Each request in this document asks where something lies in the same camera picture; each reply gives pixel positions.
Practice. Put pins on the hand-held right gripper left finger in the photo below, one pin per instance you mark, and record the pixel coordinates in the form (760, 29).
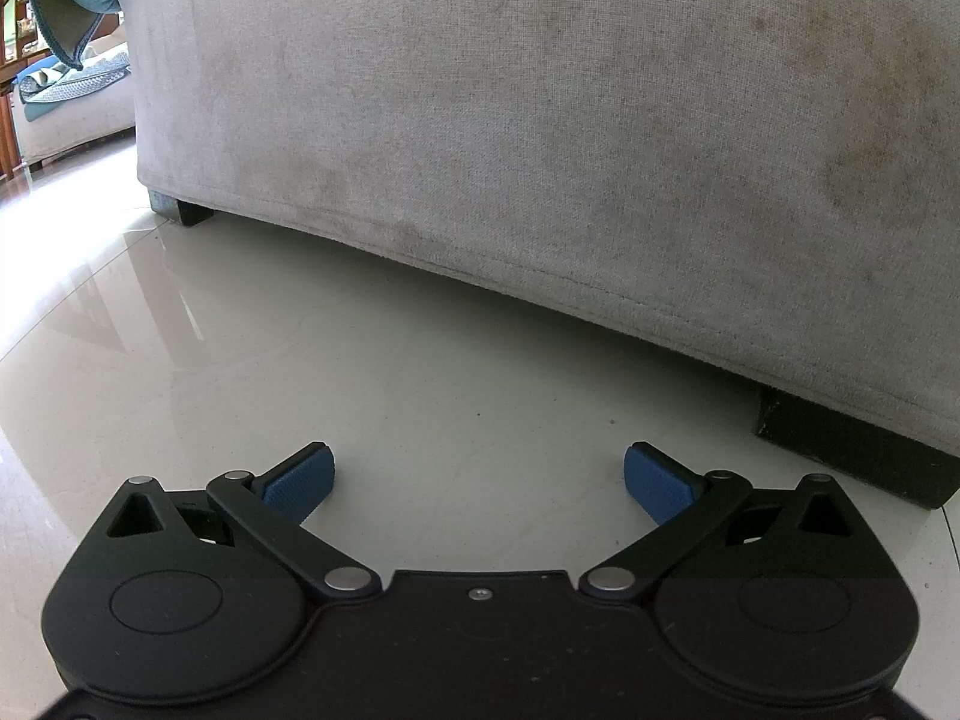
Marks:
(300, 484)

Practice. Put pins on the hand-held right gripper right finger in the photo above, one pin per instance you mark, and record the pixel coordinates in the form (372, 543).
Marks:
(660, 481)

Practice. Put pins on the long beige sofa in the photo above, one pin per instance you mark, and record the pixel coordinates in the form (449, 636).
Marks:
(75, 127)

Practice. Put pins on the patterned blue sofa cover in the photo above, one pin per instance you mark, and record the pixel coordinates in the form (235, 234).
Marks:
(60, 90)

